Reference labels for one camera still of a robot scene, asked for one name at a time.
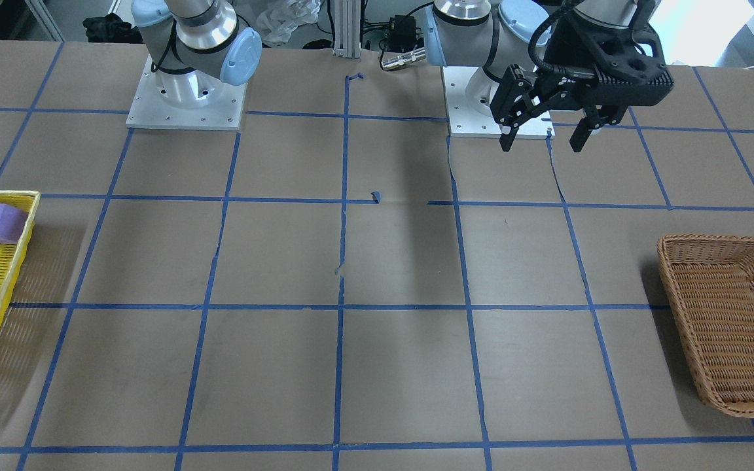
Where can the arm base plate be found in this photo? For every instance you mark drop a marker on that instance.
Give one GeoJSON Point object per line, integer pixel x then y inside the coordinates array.
{"type": "Point", "coordinates": [468, 92]}
{"type": "Point", "coordinates": [193, 101]}

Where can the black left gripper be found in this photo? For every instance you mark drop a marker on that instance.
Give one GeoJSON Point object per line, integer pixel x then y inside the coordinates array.
{"type": "Point", "coordinates": [563, 51]}

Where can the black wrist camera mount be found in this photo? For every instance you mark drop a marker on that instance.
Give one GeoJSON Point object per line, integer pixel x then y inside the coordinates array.
{"type": "Point", "coordinates": [624, 66]}

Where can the brown wicker basket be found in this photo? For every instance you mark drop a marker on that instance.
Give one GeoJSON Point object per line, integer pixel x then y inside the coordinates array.
{"type": "Point", "coordinates": [709, 283]}

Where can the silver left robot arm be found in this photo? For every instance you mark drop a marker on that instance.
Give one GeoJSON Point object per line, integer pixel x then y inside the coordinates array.
{"type": "Point", "coordinates": [496, 36]}

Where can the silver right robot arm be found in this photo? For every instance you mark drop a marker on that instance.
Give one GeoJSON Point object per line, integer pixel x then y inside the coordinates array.
{"type": "Point", "coordinates": [202, 55]}

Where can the aluminium frame post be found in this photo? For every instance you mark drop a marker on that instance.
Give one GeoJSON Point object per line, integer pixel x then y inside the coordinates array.
{"type": "Point", "coordinates": [347, 20]}

